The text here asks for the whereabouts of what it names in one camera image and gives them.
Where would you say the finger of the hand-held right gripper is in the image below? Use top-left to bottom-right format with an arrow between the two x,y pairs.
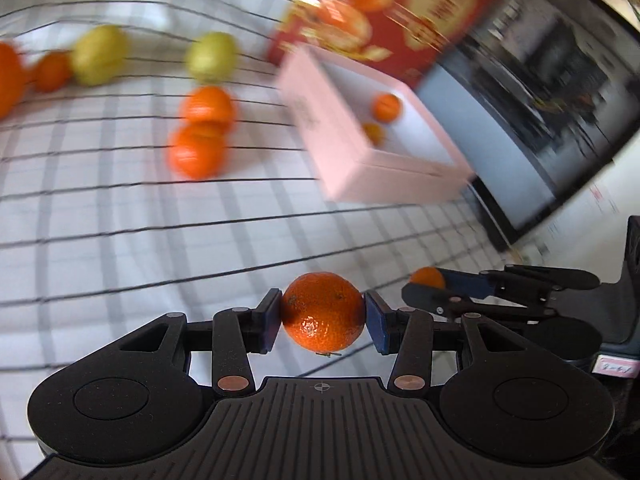
402,283 -> 559,329
439,264 -> 601,300

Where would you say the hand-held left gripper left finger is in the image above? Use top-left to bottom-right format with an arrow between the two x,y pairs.
100,288 -> 284,394

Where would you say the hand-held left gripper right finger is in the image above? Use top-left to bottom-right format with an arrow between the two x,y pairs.
364,289 -> 547,394

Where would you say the orange tangerine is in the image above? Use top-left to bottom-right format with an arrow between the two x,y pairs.
180,85 -> 236,129
32,50 -> 74,94
410,266 -> 446,291
168,122 -> 230,181
372,92 -> 404,123
281,271 -> 367,353
362,122 -> 386,149

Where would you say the pink cardboard box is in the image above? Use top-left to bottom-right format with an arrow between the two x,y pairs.
276,42 -> 477,204

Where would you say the green lemon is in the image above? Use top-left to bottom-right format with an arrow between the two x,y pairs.
185,31 -> 240,84
69,24 -> 130,87

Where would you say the white printed sheet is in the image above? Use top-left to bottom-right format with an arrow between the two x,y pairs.
510,147 -> 640,286

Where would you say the black monitor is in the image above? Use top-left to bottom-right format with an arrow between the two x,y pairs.
415,0 -> 640,254

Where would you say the red printed carton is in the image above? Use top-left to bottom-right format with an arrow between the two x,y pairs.
267,0 -> 512,86

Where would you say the large orange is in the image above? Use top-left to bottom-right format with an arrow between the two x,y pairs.
0,41 -> 29,119

